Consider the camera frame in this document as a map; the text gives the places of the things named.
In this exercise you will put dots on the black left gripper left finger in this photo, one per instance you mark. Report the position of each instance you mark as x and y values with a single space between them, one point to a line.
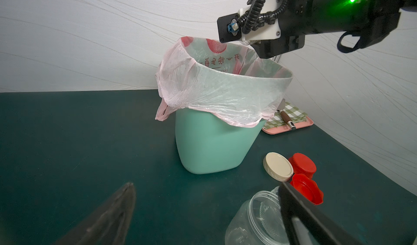
108 224

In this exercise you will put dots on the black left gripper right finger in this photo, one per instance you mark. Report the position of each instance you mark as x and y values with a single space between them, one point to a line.
303 221

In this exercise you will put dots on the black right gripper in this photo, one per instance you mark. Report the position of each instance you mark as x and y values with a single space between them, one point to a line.
268 46

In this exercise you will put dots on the red jar lid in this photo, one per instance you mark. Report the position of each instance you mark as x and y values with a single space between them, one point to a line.
308 188
302 164

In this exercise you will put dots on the beige jar lid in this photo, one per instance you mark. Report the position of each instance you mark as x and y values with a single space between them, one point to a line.
278 167

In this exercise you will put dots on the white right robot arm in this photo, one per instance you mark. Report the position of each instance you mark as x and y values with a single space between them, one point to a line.
369 20

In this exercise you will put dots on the pink white plastic bin bag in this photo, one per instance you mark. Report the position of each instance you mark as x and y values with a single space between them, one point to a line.
227 80

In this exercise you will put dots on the green white checkered cloth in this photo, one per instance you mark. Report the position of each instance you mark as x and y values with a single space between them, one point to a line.
294 113

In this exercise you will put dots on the pink plastic tray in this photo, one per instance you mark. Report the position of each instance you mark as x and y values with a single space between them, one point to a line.
286 128

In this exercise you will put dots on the mint green trash bin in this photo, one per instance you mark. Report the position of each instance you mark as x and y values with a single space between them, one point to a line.
206 144

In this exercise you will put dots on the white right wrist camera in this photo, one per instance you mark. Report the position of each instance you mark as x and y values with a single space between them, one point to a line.
264 29

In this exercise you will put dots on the steel spatula wooden handle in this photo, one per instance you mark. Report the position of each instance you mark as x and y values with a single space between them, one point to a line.
285 117

